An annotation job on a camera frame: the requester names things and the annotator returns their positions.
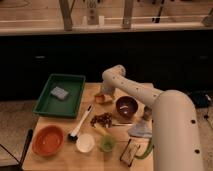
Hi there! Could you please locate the red bowl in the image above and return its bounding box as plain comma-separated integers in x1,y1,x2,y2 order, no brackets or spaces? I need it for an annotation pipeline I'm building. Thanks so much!
32,125,64,157

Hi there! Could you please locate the dark object at right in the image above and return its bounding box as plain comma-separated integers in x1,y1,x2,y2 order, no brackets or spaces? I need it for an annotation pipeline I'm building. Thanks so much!
189,92,212,108

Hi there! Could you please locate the green curved handle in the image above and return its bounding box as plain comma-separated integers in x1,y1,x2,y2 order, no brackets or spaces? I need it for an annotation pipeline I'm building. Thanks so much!
135,138,153,159

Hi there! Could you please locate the small white bowl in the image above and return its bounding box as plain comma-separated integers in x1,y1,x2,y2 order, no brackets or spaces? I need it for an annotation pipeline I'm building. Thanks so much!
76,133,95,153

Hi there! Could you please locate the dark purple bowl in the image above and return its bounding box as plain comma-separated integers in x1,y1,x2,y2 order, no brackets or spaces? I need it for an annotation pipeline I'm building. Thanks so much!
116,96,138,119

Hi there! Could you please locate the green plastic tray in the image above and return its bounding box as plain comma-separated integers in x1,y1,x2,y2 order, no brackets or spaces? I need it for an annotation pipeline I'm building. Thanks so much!
33,74,85,118

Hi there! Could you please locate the white handled brush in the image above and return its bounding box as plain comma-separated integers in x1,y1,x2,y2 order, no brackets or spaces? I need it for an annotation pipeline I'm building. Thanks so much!
68,106,92,141

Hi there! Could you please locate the small metal cup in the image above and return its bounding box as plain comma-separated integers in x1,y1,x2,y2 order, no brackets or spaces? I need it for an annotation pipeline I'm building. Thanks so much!
143,106,152,121

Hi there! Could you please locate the green cup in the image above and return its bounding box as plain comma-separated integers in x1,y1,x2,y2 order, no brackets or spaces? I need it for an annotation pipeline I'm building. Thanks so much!
99,136,116,152

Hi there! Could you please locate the grey cloth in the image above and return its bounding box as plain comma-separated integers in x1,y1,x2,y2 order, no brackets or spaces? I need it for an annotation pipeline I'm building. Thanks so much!
127,120,152,139

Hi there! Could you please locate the yellow banana piece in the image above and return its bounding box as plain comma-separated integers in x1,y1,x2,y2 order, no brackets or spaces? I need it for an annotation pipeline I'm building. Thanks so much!
95,125,109,136

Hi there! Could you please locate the red yellow apple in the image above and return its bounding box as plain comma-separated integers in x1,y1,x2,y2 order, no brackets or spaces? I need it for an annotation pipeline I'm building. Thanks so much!
95,94,112,104

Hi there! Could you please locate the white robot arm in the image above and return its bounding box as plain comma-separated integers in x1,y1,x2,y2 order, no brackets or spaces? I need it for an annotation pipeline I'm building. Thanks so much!
101,65,204,171

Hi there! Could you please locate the bunch of dark grapes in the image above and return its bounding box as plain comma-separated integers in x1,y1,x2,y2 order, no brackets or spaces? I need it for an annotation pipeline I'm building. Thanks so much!
90,113,112,128

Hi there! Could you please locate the grey sponge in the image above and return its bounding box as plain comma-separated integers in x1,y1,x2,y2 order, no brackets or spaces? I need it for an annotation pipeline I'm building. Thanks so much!
51,87,69,100

